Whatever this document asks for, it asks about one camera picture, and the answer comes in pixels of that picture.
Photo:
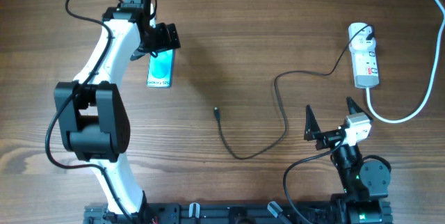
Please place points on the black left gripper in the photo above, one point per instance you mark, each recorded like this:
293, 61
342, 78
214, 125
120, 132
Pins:
163, 42

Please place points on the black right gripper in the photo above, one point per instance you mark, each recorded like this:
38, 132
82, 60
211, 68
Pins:
327, 138

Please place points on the Galaxy smartphone with teal screen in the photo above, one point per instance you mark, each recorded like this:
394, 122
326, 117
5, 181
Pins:
160, 68

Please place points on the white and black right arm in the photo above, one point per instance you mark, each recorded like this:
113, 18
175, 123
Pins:
365, 179

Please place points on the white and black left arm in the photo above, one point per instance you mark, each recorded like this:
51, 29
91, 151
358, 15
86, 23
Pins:
91, 116

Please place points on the white power strip socket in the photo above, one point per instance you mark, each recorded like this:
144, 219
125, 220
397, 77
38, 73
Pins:
365, 65

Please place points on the white USB charger adapter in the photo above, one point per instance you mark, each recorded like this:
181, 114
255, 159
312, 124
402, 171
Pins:
361, 42

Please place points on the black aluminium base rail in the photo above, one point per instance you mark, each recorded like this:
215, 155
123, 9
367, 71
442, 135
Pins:
243, 213

